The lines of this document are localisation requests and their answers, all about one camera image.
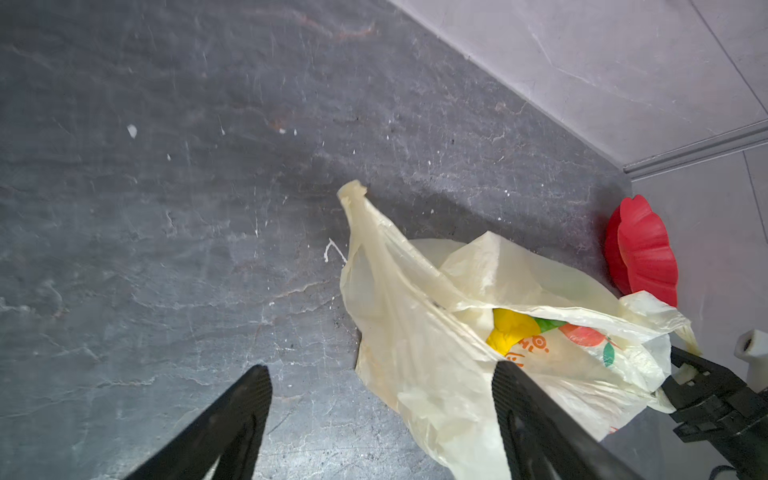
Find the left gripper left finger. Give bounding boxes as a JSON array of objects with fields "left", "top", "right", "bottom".
[{"left": 128, "top": 365, "right": 273, "bottom": 479}]

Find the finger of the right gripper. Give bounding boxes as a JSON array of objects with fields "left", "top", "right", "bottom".
[{"left": 662, "top": 347, "right": 767, "bottom": 444}]

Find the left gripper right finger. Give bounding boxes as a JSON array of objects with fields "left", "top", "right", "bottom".
[{"left": 491, "top": 360, "right": 639, "bottom": 480}]

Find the cream plastic bag fruit print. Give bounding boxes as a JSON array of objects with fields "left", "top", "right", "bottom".
[{"left": 338, "top": 181, "right": 699, "bottom": 479}]

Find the red flower-shaped plastic bowl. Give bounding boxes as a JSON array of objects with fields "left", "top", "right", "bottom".
[{"left": 603, "top": 195, "right": 679, "bottom": 307}]

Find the yellow bell pepper fake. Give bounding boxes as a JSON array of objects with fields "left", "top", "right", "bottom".
[{"left": 486, "top": 308, "right": 542, "bottom": 356}]

